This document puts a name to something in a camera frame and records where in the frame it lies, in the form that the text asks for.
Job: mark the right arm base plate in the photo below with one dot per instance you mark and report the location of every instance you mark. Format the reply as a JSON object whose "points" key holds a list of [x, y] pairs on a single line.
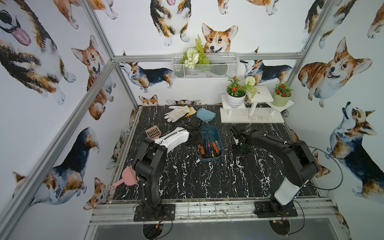
{"points": [[272, 209]]}

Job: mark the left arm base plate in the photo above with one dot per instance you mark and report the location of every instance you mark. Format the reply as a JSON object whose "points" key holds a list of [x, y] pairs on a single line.
{"points": [[164, 212]]}

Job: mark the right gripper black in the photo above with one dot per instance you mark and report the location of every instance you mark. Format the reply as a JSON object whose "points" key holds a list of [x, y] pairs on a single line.
{"points": [[237, 153]]}

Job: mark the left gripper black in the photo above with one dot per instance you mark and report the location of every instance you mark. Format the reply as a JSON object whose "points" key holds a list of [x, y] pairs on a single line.
{"points": [[194, 138]]}

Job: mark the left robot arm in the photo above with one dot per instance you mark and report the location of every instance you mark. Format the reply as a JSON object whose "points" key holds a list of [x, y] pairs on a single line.
{"points": [[150, 161]]}

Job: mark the orange screwdriver left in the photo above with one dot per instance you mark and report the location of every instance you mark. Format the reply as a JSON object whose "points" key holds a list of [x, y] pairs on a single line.
{"points": [[201, 150]]}

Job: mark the white work glove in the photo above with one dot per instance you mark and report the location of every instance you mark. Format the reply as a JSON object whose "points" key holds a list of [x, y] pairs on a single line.
{"points": [[176, 113]]}

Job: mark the green potted red flowers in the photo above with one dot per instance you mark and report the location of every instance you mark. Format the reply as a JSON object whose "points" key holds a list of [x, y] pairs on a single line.
{"points": [[281, 95]]}

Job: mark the blue plastic dustpan scoop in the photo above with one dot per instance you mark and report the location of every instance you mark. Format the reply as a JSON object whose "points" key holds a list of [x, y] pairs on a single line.
{"points": [[205, 115]]}

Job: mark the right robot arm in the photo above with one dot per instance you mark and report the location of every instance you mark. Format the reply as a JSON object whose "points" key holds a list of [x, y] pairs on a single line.
{"points": [[300, 165]]}

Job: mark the green white artificial plant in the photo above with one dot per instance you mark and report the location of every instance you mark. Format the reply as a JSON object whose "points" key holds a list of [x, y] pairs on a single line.
{"points": [[195, 56]]}

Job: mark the yellow cloth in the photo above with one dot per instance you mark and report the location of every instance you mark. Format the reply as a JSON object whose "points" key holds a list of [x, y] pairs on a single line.
{"points": [[191, 112]]}

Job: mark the white potted red flowers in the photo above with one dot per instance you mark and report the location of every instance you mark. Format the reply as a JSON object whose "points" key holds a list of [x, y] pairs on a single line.
{"points": [[236, 92]]}

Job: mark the white wire wall basket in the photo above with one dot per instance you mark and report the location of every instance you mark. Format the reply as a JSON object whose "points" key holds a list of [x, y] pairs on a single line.
{"points": [[221, 66]]}

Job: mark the orange screwdriver in box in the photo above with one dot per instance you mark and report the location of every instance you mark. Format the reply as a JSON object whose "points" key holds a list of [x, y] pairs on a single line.
{"points": [[214, 145]]}

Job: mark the brown slotted scoop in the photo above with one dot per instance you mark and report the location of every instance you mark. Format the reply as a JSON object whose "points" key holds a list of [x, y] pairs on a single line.
{"points": [[153, 133]]}

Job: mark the white stepped stand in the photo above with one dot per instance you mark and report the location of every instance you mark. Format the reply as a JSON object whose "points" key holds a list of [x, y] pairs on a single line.
{"points": [[261, 111]]}

